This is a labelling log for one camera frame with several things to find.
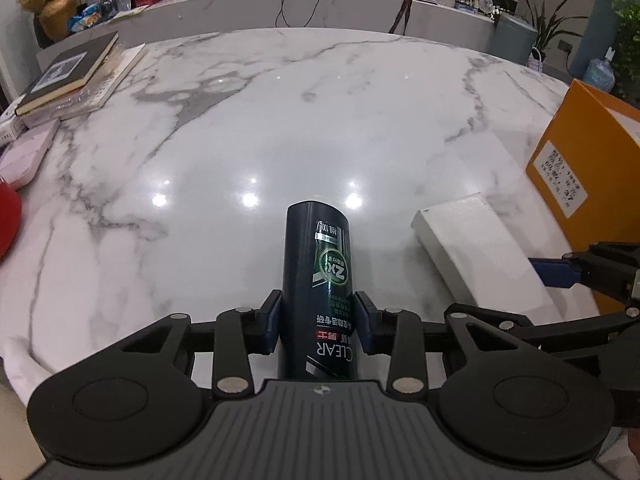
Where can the red mug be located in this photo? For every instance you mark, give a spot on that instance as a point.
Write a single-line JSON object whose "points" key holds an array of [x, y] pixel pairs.
{"points": [[10, 216]]}

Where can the blue water jug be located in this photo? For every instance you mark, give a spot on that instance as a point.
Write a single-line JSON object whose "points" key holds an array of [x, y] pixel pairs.
{"points": [[599, 73]]}

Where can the orange cardboard box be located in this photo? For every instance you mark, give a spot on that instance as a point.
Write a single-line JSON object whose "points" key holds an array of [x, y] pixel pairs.
{"points": [[586, 168]]}

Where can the grey trash bin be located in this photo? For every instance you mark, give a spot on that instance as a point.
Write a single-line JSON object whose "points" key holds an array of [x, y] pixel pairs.
{"points": [[513, 39]]}

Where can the gold vase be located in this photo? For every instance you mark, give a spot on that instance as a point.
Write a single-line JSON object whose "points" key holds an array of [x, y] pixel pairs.
{"points": [[54, 18]]}

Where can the climbing plant on cabinet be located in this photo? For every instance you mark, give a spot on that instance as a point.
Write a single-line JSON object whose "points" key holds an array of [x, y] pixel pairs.
{"points": [[626, 46]]}

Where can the black hardcover book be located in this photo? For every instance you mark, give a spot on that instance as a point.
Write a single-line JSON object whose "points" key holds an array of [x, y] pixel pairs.
{"points": [[69, 71]]}

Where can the pastel woven bag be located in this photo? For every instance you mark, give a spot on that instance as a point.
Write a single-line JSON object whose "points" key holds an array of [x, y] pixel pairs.
{"points": [[535, 60]]}

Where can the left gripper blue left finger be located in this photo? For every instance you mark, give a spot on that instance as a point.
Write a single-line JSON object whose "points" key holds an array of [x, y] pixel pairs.
{"points": [[268, 321]]}

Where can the black Clear shampoo bottle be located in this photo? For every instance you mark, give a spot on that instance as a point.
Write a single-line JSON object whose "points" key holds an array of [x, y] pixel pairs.
{"points": [[318, 320]]}

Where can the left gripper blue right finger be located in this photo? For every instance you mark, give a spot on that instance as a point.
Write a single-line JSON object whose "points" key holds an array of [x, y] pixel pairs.
{"points": [[366, 321]]}

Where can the small white box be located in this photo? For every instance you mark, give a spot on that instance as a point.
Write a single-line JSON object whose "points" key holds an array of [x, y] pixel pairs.
{"points": [[11, 127]]}

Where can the white rectangular box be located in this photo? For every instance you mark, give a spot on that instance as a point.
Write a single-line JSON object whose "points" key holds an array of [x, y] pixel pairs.
{"points": [[480, 261]]}

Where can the potted plant by bin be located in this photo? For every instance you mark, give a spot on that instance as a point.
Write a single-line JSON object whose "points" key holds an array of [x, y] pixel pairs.
{"points": [[550, 25]]}

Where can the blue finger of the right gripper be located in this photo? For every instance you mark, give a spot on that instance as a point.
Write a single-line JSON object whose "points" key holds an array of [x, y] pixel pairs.
{"points": [[556, 273]]}

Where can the pink flat case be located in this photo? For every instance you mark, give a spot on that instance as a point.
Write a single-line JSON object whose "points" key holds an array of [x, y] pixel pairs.
{"points": [[21, 161]]}

